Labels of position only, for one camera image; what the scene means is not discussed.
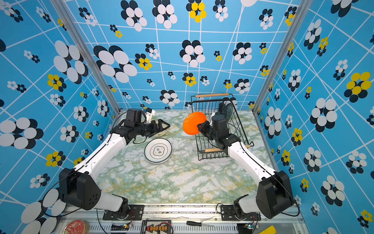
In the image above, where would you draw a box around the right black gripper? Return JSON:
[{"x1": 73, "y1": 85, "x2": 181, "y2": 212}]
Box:
[{"x1": 197, "y1": 121, "x2": 220, "y2": 142}]

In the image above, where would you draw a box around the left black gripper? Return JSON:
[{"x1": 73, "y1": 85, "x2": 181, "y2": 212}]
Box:
[{"x1": 136, "y1": 118, "x2": 171, "y2": 137}]

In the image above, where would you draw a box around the beige plate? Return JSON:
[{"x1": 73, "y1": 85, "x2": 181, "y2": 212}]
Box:
[{"x1": 153, "y1": 129, "x2": 168, "y2": 138}]

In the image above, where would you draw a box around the black wire dish rack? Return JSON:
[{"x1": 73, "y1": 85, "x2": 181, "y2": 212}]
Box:
[{"x1": 191, "y1": 93, "x2": 255, "y2": 160}]

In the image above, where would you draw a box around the orange plate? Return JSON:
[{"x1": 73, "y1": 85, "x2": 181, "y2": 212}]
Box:
[{"x1": 183, "y1": 112, "x2": 207, "y2": 136}]

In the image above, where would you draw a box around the white plate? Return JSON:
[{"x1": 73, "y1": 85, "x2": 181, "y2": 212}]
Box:
[{"x1": 144, "y1": 138, "x2": 172, "y2": 164}]

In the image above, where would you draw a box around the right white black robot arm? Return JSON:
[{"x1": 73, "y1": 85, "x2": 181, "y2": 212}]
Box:
[{"x1": 193, "y1": 114, "x2": 296, "y2": 219}]

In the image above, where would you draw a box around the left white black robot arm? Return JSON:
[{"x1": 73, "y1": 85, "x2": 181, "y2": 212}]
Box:
[{"x1": 59, "y1": 108, "x2": 170, "y2": 216}]

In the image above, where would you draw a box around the black screwdriver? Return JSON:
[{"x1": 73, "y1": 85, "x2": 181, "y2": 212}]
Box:
[{"x1": 186, "y1": 221, "x2": 214, "y2": 227}]

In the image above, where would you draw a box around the black terminal block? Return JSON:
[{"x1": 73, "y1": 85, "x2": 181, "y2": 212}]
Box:
[{"x1": 140, "y1": 219, "x2": 174, "y2": 234}]

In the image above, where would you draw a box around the small circuit board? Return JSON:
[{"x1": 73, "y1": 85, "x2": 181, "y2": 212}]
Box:
[{"x1": 111, "y1": 223, "x2": 130, "y2": 231}]

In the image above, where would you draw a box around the yellow paper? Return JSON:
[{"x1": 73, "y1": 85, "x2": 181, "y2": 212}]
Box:
[{"x1": 259, "y1": 225, "x2": 277, "y2": 234}]

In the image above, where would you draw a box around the red round tin lid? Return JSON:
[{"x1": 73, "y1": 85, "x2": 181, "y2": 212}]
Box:
[{"x1": 62, "y1": 219, "x2": 89, "y2": 234}]

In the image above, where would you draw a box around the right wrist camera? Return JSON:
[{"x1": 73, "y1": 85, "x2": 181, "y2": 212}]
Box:
[{"x1": 211, "y1": 112, "x2": 221, "y2": 119}]

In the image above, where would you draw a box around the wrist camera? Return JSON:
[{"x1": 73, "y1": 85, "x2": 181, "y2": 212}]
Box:
[
  {"x1": 211, "y1": 112, "x2": 221, "y2": 119},
  {"x1": 145, "y1": 108, "x2": 155, "y2": 123}
]

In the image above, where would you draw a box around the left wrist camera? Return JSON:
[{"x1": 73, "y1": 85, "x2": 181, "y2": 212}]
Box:
[{"x1": 145, "y1": 108, "x2": 155, "y2": 123}]

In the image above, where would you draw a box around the right wooden rack handle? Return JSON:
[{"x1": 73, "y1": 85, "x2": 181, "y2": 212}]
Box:
[{"x1": 204, "y1": 144, "x2": 252, "y2": 153}]

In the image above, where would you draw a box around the wooden rack handle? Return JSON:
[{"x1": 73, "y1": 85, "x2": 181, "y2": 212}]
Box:
[
  {"x1": 195, "y1": 93, "x2": 230, "y2": 98},
  {"x1": 204, "y1": 144, "x2": 252, "y2": 153}
]

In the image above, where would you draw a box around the left wooden rack handle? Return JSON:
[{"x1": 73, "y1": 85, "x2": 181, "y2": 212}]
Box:
[{"x1": 195, "y1": 93, "x2": 230, "y2": 98}]

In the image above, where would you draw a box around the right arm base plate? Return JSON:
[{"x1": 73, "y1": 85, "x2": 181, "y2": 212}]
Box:
[{"x1": 217, "y1": 204, "x2": 262, "y2": 222}]

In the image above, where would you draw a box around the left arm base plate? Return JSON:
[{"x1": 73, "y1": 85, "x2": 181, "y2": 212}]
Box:
[{"x1": 102, "y1": 204, "x2": 145, "y2": 221}]

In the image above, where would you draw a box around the aluminium frame rail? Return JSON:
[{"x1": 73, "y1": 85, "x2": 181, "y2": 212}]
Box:
[{"x1": 55, "y1": 203, "x2": 309, "y2": 234}]

